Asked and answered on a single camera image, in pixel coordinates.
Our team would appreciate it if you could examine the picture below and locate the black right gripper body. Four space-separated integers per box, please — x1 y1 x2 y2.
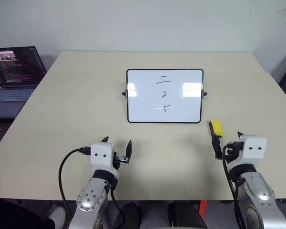
214 141 244 164

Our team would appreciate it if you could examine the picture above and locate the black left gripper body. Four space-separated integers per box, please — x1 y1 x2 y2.
112 151 131 171

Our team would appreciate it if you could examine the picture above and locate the yellow sponge eraser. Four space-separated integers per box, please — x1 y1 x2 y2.
208 119 224 139

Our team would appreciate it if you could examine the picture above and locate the dark rounded shape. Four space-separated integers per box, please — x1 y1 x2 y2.
167 201 208 229
114 202 143 229

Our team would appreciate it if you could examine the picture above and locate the orange stand leg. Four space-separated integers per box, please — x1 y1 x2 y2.
197 199 208 217

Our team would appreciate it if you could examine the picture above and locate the black-framed tabletop whiteboard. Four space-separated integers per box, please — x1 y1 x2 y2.
122 68 208 124

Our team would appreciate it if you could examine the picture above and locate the white shoe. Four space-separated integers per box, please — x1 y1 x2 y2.
48 206 68 225

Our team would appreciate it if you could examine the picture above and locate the open grey laptop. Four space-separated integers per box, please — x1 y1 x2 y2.
0 46 48 120

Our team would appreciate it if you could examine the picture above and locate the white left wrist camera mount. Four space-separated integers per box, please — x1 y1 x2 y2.
90 142 120 177

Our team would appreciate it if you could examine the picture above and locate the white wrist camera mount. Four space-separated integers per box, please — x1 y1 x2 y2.
90 142 120 177
238 135 268 168

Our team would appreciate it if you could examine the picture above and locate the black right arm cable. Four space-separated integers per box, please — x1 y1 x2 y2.
222 144 247 229

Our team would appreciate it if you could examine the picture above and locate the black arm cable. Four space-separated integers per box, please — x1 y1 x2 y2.
222 144 247 229
58 146 125 229

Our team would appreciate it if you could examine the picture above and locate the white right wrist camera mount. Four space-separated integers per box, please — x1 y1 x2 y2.
238 135 268 168

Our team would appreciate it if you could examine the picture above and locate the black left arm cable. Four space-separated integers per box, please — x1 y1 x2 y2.
58 146 125 229

